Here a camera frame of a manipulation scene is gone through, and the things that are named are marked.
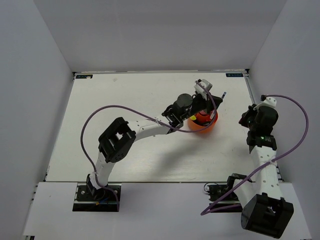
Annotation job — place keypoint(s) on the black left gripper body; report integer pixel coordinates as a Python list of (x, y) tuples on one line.
[(199, 104)]

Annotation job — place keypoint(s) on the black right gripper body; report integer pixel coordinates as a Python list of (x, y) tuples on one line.
[(252, 125)]

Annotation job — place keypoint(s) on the yellow highlighter marker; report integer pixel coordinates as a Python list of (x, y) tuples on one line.
[(193, 117)]

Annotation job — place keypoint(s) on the blue gel pen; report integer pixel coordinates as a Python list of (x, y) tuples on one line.
[(223, 95)]

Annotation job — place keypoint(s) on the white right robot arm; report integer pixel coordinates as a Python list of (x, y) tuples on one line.
[(264, 209)]

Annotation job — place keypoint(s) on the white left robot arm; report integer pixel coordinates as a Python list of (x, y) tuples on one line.
[(117, 139)]

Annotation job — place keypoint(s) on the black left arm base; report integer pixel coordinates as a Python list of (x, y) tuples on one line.
[(104, 201)]

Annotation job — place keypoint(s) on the orange round stationery organizer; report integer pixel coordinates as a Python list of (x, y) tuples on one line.
[(204, 122)]

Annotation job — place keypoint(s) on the right blue corner label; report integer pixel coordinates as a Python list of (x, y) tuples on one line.
[(234, 75)]

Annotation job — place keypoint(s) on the blue corner label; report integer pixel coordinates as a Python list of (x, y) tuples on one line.
[(234, 75), (84, 76)]

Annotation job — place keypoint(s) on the left blue corner label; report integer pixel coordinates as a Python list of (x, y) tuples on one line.
[(84, 76)]

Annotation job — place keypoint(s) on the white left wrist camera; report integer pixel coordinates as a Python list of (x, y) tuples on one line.
[(202, 87)]

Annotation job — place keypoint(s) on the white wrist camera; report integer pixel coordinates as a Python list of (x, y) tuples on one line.
[(267, 101), (202, 87)]

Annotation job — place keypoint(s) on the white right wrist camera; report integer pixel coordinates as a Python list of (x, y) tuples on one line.
[(267, 101)]

